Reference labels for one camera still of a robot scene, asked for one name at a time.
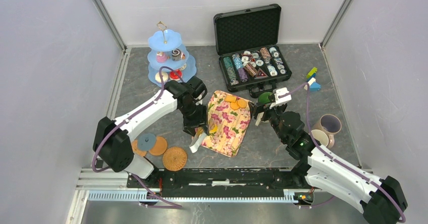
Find chocolate swirl cake roll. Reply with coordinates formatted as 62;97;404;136
171;48;186;62

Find cork coaster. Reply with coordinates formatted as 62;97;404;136
148;136;168;156

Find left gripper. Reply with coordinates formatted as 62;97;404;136
179;101;209;138

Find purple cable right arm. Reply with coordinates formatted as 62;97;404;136
279;81;407;223

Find silver serving tongs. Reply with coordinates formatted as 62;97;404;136
189;128;207;153

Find green-inside floral mug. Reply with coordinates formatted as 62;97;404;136
255;92;277;127

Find black poker chip case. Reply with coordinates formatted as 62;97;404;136
213;4;292;98

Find colourful toy block stack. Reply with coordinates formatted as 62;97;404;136
304;67;321;92

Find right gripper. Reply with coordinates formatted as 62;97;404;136
248;95;287;143

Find square yellow biscuit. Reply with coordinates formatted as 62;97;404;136
224;95;237;103

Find round orange biscuit lower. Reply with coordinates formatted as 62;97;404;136
230;102;240;110

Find blue smiley coaster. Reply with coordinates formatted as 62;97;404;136
137;133;156;151

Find round orange biscuit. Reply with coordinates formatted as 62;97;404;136
236;98;248;108
230;102;240;110

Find woven rattan coaster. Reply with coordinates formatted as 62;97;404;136
163;146;187;172

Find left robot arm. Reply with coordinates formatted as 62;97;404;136
92;76;208;188

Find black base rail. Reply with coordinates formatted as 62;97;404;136
141;167;311;190

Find yellow mug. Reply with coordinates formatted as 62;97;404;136
311;129;330;148

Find floral rectangular tray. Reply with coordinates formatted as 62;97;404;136
201;90;251;157

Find pink cupcake with topping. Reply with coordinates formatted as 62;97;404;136
156;51;169;63

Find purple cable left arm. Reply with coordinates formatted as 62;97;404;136
91;66;185;210

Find white glazed donut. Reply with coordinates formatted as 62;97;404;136
155;71;170;84

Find chocolate sprinkled donut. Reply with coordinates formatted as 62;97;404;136
179;64;187;71

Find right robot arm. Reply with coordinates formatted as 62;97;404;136
249;88;408;223

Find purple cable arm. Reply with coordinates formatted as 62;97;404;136
279;81;407;223
91;66;185;210

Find red glazed donut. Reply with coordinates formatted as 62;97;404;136
169;70;183;81

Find beige mug purple inside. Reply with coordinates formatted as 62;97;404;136
312;114;342;149

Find blue three-tier cake stand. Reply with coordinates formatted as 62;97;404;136
147;21;197;86

